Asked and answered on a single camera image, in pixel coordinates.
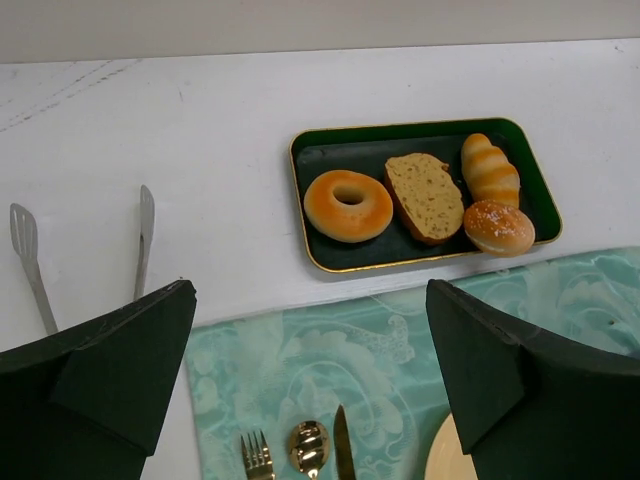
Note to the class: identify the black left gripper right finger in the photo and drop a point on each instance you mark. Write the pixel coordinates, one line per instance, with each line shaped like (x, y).
(528, 403)

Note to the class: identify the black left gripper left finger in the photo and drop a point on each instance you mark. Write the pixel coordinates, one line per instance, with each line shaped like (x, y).
(90, 401)

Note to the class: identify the round sesame bun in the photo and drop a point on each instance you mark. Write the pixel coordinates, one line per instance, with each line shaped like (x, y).
(498, 229)

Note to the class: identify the silver metal tongs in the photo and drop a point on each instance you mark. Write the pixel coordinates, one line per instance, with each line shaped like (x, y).
(24, 238)

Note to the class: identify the brown bread slice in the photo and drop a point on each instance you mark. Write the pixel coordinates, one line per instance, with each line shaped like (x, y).
(429, 202)

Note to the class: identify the striped long bread roll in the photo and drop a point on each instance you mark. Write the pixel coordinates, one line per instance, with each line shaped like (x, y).
(488, 173)

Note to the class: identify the yellow round plate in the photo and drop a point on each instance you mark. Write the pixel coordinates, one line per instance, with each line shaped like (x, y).
(446, 461)

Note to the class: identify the teal patterned placemat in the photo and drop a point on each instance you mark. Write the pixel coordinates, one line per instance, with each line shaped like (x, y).
(375, 357)

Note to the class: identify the orange bagel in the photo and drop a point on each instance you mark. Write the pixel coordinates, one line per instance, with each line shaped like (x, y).
(347, 206)

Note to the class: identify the dark green gold-rimmed tray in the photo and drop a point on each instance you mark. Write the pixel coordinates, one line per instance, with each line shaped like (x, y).
(365, 149)

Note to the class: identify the gold fork green handle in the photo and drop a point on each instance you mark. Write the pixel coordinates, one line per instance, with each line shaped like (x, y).
(256, 456)

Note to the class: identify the gold knife green handle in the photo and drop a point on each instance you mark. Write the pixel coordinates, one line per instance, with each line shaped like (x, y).
(342, 446)

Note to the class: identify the gold spoon green handle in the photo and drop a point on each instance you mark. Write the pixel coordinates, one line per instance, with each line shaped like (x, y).
(308, 446)

